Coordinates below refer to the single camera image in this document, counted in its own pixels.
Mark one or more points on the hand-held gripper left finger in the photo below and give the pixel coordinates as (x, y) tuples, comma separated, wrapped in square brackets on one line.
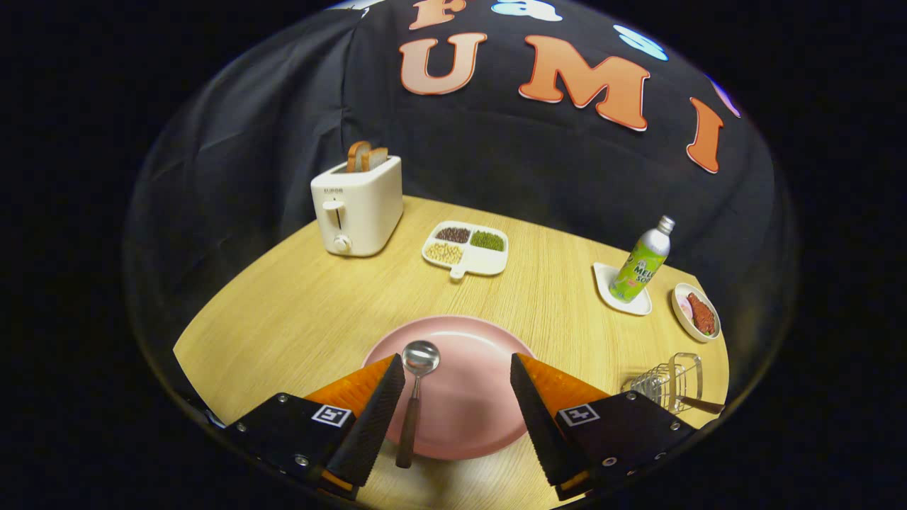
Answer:
[(372, 418)]

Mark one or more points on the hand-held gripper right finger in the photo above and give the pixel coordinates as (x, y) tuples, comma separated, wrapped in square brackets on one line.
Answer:
[(542, 425)]

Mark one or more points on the pink round plate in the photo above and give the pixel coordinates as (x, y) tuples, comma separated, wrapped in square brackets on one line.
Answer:
[(468, 397)]

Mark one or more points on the metal cutlery basket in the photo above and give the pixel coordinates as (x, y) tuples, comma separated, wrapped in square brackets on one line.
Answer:
[(662, 386)]

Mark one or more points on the white square coaster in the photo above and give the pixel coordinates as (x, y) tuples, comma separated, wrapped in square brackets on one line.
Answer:
[(606, 283)]

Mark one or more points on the white divided dish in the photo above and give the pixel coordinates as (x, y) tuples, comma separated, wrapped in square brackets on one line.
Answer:
[(485, 263)]

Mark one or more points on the white oval food plate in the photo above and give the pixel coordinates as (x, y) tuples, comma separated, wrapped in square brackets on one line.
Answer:
[(682, 320)]

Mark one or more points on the yellow soybeans pile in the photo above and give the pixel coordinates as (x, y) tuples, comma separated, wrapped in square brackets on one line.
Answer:
[(444, 253)]

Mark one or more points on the pink ham slices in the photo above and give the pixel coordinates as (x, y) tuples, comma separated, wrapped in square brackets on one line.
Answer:
[(684, 306)]

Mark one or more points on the silver bottle green label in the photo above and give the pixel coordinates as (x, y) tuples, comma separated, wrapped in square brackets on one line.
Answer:
[(641, 265)]

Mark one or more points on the green beans pile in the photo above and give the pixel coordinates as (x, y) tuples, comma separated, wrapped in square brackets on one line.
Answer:
[(487, 241)]

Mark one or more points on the red meat piece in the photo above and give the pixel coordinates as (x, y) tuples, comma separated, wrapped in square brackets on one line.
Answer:
[(701, 314)]

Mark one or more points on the dark red beans pile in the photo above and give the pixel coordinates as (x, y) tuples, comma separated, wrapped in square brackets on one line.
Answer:
[(453, 234)]

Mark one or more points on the cream white toaster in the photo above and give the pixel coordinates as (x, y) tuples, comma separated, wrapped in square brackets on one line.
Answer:
[(365, 212)]

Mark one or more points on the toasted bread slice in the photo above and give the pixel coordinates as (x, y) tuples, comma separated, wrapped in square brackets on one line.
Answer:
[(356, 156), (377, 159)]

